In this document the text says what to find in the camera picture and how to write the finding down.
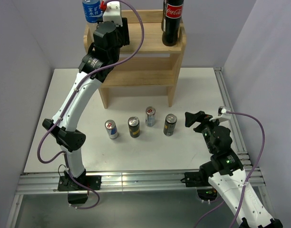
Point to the black yellow beverage can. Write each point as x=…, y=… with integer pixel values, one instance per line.
x=134, y=126

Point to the Coca-Cola bottle red label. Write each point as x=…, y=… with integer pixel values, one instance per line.
x=172, y=13

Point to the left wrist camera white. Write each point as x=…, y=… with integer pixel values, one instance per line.
x=112, y=12

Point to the dark green beverage can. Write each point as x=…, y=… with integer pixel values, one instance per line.
x=170, y=123

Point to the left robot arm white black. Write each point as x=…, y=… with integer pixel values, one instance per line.
x=102, y=54

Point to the wooden two-tier shelf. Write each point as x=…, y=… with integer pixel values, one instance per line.
x=155, y=64

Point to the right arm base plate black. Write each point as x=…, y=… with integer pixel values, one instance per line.
x=195, y=179

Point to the silver slim beverage can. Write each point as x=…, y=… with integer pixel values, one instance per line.
x=150, y=116

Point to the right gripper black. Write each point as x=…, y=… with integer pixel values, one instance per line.
x=190, y=118

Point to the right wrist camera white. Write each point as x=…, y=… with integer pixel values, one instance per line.
x=223, y=115

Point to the aluminium rail frame front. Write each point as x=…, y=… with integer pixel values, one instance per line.
x=47, y=183

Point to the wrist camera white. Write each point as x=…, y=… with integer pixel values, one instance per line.
x=223, y=115
x=112, y=12

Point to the water bottle blue label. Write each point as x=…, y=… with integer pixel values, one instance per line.
x=92, y=10

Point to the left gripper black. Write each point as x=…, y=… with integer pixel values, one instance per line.
x=123, y=31

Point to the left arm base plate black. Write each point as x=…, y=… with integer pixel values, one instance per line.
x=67, y=184

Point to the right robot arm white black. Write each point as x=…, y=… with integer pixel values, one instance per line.
x=225, y=172

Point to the blue silver energy drink can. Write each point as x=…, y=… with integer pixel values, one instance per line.
x=111, y=129

